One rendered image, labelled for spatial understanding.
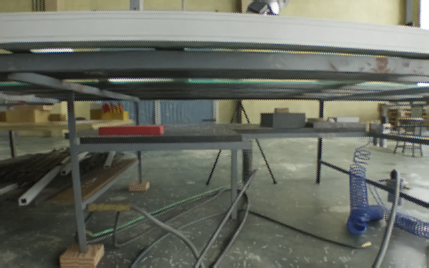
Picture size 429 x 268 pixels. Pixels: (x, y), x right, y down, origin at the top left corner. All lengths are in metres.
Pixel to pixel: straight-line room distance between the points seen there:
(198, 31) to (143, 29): 0.13
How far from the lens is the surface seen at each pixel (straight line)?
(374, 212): 1.68
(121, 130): 1.06
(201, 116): 7.03
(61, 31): 0.64
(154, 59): 0.59
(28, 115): 1.89
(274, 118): 1.44
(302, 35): 0.63
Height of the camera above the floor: 0.69
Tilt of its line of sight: 6 degrees down
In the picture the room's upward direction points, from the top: straight up
